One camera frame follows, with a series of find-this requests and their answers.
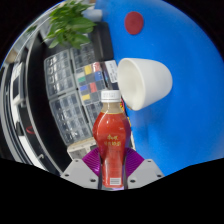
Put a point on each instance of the small grey drawer cabinet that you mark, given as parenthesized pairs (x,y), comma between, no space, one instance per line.
(93,111)
(83,55)

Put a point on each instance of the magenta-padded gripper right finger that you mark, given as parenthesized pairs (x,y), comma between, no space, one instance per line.
(145,173)

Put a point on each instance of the green potted plant white pot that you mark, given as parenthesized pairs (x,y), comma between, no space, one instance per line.
(68,26)

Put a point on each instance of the black flat case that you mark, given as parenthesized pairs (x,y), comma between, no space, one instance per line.
(106,41)

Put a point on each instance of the black shelf unit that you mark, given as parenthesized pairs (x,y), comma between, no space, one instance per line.
(26,116)

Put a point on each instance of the flat round red coaster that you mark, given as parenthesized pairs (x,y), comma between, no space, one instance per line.
(134,22)

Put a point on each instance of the clear organiser with coloured parts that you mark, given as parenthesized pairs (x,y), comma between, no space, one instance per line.
(89,81)

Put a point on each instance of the red drink bottle white cap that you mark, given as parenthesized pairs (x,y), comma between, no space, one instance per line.
(111,136)

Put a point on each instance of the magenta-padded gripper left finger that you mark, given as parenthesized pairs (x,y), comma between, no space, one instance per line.
(79,173)

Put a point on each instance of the black box white label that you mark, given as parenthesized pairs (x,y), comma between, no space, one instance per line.
(111,71)

